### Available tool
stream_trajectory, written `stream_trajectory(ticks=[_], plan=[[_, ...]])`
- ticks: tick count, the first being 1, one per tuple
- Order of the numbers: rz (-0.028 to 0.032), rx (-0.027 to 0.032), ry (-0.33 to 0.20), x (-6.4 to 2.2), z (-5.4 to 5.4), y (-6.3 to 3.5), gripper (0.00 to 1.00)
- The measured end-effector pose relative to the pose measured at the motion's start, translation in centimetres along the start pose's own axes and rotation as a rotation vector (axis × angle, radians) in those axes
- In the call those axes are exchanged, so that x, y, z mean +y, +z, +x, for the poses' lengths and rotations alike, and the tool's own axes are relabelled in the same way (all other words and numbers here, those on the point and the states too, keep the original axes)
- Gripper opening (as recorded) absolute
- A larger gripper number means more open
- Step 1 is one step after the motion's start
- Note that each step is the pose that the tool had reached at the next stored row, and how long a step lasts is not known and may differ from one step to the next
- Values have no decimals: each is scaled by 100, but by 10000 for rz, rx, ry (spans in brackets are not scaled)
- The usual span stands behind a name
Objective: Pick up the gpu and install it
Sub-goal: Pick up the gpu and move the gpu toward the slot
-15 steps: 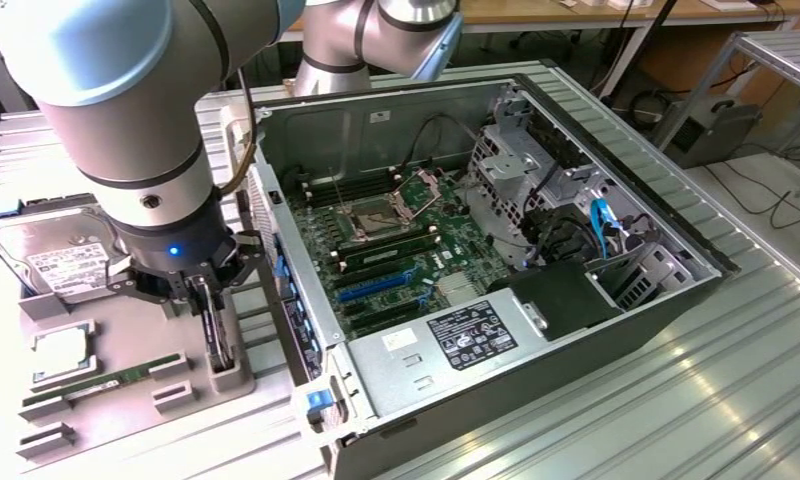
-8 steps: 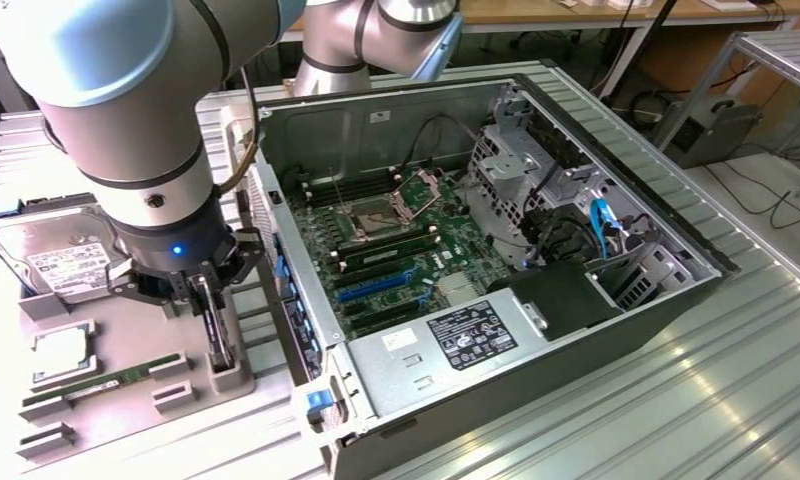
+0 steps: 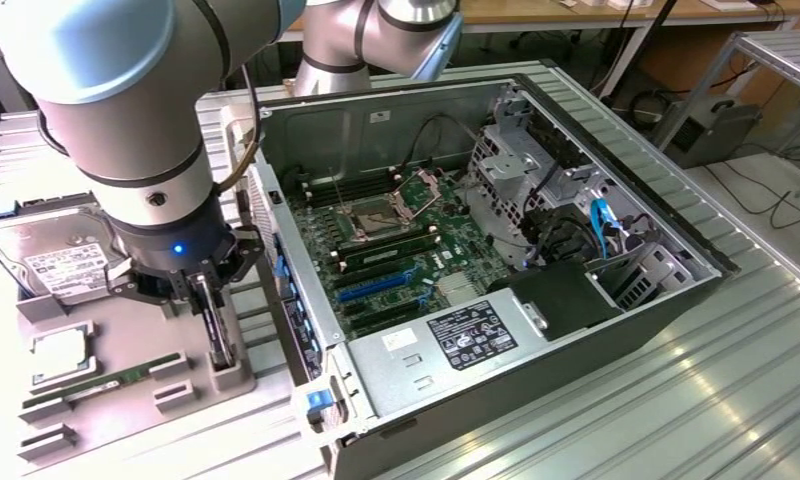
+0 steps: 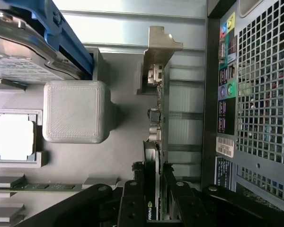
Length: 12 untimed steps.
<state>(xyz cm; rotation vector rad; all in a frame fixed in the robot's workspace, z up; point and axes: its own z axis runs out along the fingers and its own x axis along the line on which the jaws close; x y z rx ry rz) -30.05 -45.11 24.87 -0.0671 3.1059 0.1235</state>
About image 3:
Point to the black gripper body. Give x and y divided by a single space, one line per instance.
173 250

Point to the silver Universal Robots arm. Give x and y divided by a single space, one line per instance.
113 80

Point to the grey parts rack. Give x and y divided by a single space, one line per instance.
140 345

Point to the silver hard disk drive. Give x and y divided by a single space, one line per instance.
47 255

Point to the green RAM stick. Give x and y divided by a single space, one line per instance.
133 374

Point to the silver CPU chip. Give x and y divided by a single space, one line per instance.
59 357

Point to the thin metal locking lever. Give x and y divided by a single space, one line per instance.
339 190

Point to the blue expansion slot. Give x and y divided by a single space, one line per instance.
372 289

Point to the black installed RAM stick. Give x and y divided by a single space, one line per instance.
382 254

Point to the CPU socket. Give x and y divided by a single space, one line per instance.
376 220

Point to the green motherboard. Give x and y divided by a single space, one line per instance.
434 250

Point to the metal socket cover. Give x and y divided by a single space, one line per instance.
422 192

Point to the blue case latch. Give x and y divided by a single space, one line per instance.
316 400

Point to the small silver chipset heatsink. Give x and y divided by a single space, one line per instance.
454 289

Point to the silver power supply unit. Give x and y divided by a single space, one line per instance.
434 350

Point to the metal disk bay cage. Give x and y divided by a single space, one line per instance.
514 170

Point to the black plastic fan shroud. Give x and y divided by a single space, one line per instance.
560 300

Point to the black open PC case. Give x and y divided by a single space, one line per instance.
574 350

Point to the wooden desk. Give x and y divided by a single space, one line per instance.
574 12

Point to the grey box on floor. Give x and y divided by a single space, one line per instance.
714 130

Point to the metal slat side table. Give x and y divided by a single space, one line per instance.
787 65

